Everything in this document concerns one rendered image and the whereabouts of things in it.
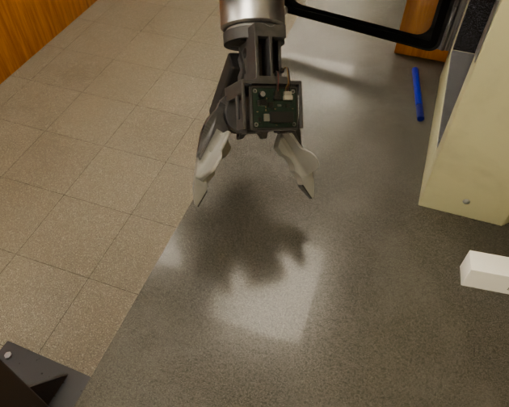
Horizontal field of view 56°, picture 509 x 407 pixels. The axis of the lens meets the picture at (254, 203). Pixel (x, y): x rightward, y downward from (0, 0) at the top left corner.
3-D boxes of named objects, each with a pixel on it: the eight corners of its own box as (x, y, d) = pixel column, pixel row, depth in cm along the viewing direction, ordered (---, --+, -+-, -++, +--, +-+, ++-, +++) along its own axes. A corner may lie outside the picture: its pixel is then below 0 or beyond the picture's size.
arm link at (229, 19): (212, 3, 57) (274, 8, 60) (213, 42, 58) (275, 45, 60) (230, -20, 50) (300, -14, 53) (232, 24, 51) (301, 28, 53)
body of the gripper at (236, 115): (241, 135, 50) (235, 18, 49) (218, 140, 58) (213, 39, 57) (305, 134, 53) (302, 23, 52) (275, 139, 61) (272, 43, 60)
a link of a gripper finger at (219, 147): (183, 194, 50) (229, 122, 52) (173, 191, 56) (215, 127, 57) (208, 209, 51) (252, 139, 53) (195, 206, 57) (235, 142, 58)
